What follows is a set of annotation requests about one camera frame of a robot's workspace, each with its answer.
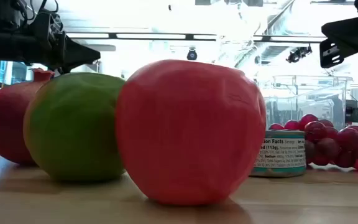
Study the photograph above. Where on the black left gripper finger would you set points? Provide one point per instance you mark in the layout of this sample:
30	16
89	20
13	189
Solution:
79	54

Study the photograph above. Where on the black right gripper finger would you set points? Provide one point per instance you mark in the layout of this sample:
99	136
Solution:
329	54

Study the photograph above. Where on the bunch of red grapes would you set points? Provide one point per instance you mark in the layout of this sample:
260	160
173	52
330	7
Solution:
346	140

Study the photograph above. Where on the teal label tin can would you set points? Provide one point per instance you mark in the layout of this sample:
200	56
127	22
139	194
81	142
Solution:
281	155

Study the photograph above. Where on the black ceiling mounted device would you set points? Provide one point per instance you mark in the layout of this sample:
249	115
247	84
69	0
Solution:
297	54

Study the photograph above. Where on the black ceiling light track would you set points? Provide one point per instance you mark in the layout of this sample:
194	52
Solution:
113	36

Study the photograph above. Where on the clear plastic bin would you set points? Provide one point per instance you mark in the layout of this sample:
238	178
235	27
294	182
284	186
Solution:
309	99

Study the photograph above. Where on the black monitor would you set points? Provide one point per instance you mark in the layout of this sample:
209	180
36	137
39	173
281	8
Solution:
352	112

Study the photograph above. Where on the green apple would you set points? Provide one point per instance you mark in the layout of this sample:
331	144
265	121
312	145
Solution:
73	130

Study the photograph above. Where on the red apple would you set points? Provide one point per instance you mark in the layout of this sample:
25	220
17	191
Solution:
188	133

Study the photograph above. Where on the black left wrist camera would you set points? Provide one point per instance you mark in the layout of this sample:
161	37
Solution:
47	26

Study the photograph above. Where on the black hanging camera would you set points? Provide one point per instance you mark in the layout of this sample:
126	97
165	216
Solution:
192	55

